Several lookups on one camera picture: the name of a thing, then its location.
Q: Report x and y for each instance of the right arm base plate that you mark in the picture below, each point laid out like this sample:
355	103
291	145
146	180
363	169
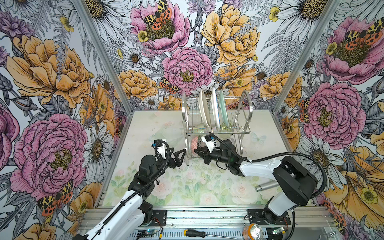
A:
265	217

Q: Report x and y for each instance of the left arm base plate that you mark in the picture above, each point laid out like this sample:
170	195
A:
155	218

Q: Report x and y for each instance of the steel two-tier dish rack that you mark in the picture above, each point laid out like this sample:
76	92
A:
239	111

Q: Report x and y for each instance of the light green ceramic bowl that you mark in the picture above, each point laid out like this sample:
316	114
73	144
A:
199	131

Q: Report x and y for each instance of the cream white plate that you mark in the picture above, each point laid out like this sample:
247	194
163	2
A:
204	109

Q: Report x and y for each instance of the grey metal cylinder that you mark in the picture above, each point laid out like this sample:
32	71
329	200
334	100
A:
267	186

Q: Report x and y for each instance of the aluminium front rail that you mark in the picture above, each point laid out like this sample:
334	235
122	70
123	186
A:
217	217

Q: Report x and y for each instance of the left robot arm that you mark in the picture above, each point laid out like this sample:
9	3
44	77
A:
133	211

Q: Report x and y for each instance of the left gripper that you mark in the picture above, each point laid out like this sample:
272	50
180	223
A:
178	162

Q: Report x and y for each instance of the pale green plate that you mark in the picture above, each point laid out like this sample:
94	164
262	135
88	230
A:
224	109

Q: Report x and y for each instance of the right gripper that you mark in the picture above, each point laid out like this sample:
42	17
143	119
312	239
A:
205	155

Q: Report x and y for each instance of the white patterned plate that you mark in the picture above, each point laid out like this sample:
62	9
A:
215	110

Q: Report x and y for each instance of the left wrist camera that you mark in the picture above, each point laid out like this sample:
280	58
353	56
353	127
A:
160	149

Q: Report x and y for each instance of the roll of tape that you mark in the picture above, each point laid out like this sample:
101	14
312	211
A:
253	232

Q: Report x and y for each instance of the green circuit board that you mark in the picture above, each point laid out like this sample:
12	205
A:
149	233

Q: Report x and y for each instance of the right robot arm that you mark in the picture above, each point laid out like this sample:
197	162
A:
297	183

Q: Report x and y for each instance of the black yellow screwdriver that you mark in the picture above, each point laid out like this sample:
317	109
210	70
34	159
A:
201	234

